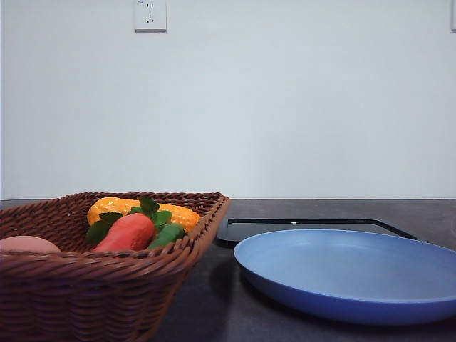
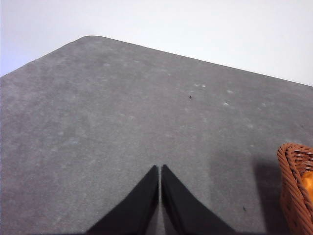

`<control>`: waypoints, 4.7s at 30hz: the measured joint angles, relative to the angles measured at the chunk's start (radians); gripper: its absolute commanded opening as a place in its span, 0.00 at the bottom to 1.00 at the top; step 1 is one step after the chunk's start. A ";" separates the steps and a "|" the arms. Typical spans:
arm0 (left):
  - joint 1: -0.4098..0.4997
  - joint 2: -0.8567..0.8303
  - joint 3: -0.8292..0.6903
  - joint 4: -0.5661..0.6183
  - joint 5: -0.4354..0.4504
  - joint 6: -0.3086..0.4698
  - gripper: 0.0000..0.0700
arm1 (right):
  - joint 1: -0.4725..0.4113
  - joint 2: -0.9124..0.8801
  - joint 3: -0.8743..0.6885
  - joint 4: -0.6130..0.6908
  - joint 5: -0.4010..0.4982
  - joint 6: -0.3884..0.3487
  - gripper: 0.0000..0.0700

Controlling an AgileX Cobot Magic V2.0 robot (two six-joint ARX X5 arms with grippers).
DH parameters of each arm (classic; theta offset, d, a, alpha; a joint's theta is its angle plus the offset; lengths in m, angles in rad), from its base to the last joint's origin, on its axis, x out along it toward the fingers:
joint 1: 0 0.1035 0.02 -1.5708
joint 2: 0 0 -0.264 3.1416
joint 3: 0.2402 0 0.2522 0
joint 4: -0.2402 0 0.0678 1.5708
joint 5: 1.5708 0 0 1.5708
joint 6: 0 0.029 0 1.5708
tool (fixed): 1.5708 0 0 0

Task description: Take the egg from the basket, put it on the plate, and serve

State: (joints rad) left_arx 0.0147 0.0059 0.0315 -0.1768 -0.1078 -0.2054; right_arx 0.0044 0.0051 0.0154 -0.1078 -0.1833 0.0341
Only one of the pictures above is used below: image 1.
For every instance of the blue plate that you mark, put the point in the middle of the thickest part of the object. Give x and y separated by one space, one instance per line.
353 276

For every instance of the brown egg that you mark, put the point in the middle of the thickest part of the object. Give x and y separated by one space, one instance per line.
24 243

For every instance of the brown wicker basket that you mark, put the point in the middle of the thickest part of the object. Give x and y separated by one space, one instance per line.
80 295

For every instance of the black tray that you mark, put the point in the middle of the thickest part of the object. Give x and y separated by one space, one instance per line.
238 231

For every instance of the yellow toy corn cob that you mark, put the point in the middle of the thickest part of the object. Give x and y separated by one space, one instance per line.
187 219

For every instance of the orange toy carrot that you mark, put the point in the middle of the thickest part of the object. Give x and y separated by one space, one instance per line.
130 233

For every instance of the white wall socket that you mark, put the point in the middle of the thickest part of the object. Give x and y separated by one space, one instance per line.
151 17

